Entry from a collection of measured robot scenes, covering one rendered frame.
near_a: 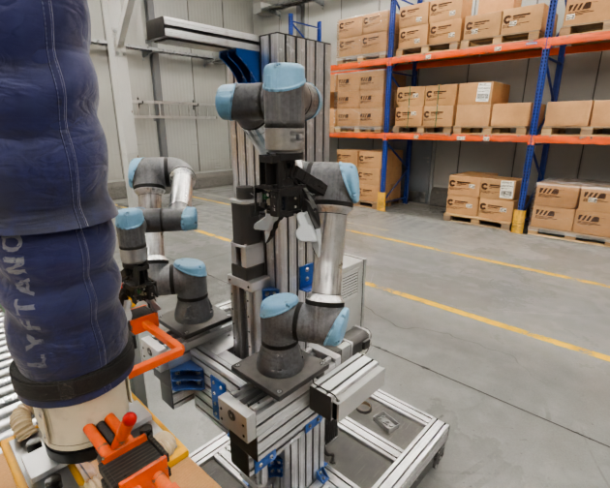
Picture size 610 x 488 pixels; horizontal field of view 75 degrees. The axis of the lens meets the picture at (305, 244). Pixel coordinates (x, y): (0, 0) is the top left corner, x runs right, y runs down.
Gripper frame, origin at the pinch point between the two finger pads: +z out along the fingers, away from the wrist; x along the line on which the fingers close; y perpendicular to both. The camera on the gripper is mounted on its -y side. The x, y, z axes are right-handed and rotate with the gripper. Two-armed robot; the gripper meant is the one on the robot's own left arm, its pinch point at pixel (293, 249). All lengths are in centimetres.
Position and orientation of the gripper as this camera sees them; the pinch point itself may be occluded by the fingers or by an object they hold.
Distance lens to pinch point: 83.1
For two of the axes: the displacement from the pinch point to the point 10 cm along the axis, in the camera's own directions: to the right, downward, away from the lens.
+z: 0.0, 9.6, 2.9
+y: -6.8, 2.1, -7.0
